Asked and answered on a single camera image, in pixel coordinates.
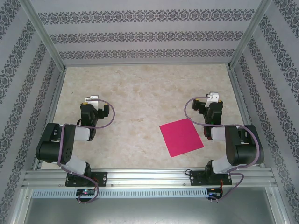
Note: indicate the pink paper sheet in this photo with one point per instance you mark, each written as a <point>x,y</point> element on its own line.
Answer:
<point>182,137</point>

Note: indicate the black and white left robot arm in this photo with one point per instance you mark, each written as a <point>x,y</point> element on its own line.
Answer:
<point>51,144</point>

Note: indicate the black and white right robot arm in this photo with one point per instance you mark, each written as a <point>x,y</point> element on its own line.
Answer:
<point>243,149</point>

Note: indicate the grey metal sheet panel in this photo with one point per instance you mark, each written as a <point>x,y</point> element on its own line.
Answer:
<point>149,212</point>

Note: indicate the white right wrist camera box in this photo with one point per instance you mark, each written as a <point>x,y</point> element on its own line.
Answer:
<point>213,95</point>

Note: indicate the aluminium side rail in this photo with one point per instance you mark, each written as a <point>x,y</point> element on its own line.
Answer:
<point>237,93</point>
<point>57,93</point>

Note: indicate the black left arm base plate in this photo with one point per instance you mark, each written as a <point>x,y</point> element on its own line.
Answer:
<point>102,178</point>

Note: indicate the thin aluminium back rail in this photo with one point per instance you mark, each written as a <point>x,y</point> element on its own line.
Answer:
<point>147,63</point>

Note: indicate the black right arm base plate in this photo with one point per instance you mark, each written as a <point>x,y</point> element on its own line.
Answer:
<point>195,178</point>

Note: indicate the aluminium frame post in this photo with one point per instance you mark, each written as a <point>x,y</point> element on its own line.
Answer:
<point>249,32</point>
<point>44,32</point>

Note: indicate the aluminium mounting rail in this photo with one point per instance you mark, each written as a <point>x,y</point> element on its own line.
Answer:
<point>149,178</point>

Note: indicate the short aluminium frame strut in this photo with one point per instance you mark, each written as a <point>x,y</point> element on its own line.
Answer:
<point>19,207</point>
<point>279,207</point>

